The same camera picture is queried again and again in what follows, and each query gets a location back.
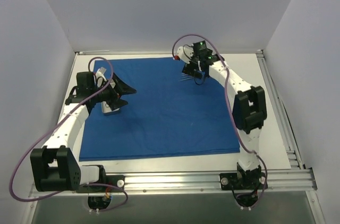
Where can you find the aluminium frame rail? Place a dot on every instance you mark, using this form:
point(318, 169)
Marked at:
point(111, 52)
point(281, 116)
point(211, 182)

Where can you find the aluminium front frame rail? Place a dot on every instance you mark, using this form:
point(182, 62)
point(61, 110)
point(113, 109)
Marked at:
point(211, 182)

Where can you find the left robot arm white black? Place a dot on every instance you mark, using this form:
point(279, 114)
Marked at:
point(54, 165)

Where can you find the blue surgical cloth wrap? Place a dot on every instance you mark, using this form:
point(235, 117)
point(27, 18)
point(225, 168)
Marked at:
point(166, 117)

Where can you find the stainless steel tray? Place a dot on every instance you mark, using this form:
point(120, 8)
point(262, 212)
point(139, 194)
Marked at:
point(106, 110)

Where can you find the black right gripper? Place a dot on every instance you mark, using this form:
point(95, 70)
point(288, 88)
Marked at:
point(192, 67)

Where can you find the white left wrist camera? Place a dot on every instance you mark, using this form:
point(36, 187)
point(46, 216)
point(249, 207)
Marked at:
point(100, 77)

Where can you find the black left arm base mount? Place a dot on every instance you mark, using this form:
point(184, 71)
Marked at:
point(115, 180)

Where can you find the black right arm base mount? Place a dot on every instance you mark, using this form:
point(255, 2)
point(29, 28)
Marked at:
point(233, 181)

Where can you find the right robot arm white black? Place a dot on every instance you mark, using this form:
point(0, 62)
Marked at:
point(246, 103)

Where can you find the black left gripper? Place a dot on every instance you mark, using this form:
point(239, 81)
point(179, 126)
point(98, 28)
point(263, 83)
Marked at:
point(115, 95)

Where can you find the aluminium back frame rail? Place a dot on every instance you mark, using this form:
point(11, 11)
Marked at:
point(111, 52)

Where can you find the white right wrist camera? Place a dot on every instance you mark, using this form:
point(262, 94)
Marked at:
point(183, 53)

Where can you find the aluminium right frame rail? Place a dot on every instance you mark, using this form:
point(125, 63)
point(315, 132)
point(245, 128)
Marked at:
point(281, 116)

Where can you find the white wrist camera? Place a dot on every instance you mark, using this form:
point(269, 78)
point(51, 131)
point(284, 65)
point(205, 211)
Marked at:
point(100, 77)
point(183, 53)

